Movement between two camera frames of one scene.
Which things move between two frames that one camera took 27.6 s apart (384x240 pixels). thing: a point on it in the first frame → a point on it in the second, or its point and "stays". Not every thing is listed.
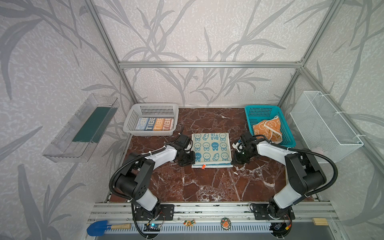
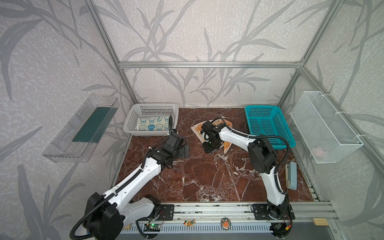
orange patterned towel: x=271 y=128 → x=197 y=131
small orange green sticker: x=189 y=223 stays
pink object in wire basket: x=318 y=150 stays
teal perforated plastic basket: x=256 y=113 stays
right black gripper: x=238 y=155 → x=207 y=132
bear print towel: x=212 y=150 → x=153 y=123
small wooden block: x=320 y=221 stays
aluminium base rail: x=220 y=218 stays
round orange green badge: x=225 y=223 stays
